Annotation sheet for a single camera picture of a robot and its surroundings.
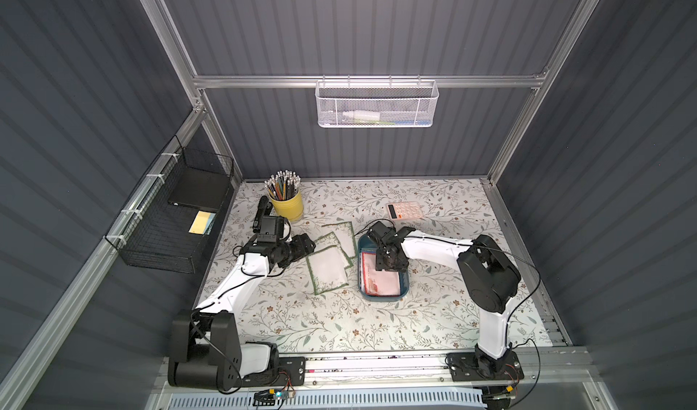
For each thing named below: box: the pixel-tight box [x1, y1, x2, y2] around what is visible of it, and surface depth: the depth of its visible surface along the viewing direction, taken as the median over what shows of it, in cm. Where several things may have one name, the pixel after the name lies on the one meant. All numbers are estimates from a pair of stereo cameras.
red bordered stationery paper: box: [361, 252, 402, 297], surface depth 91 cm
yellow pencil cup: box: [268, 190, 305, 223], surface depth 100 cm
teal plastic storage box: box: [356, 234, 411, 303], surface depth 88 cm
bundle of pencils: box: [264, 169, 302, 201], surface depth 98 cm
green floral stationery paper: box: [321, 221, 357, 259], surface depth 104 cm
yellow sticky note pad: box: [187, 210, 217, 235], surface depth 77 cm
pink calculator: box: [386, 201, 425, 220], surface depth 111 cm
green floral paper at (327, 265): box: [305, 231, 354, 296], surface depth 96 cm
